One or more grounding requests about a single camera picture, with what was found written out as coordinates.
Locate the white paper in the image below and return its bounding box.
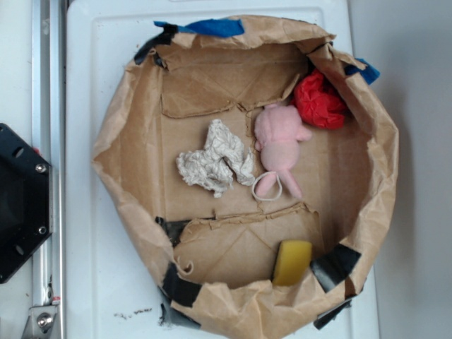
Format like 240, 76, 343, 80
176, 119, 255, 198

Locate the crumpled red paper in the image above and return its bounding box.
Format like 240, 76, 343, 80
292, 69, 348, 130

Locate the white rubber band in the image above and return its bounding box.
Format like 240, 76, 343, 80
251, 171, 283, 202

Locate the pink plush toy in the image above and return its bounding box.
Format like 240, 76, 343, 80
254, 103, 312, 199

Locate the brown paper bag container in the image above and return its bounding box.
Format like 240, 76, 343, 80
93, 16, 398, 338

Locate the yellow sponge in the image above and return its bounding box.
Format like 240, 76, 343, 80
272, 239, 312, 286

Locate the aluminium frame rail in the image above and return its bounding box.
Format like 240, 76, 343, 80
32, 1, 69, 338

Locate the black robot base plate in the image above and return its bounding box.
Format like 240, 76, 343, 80
1, 123, 52, 284

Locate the metal corner bracket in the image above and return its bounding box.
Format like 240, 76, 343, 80
21, 305, 58, 339

